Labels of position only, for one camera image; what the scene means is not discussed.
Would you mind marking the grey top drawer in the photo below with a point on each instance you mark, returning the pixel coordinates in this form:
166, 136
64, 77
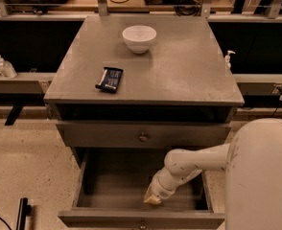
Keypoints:
79, 134

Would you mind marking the white bowl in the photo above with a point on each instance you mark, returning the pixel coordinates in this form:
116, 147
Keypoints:
139, 38

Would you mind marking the black stand lower left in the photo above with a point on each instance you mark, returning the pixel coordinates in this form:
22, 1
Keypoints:
24, 210

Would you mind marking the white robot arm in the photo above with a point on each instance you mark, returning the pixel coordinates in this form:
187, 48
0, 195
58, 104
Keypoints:
252, 163

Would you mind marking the clear sanitizer bottle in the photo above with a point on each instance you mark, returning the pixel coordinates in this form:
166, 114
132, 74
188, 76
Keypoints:
6, 69

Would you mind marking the grey drawer cabinet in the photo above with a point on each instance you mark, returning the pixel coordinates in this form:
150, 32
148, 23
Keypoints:
182, 78

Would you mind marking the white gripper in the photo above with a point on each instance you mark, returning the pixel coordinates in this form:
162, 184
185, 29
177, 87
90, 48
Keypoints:
159, 189

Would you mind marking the white pump bottle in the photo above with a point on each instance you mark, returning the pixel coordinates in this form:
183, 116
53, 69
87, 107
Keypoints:
227, 58

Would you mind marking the black bracket left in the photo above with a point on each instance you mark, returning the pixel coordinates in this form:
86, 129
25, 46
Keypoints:
14, 114

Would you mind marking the grey drawer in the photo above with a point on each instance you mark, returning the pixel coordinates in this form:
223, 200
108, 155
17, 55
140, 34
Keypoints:
79, 134
111, 188

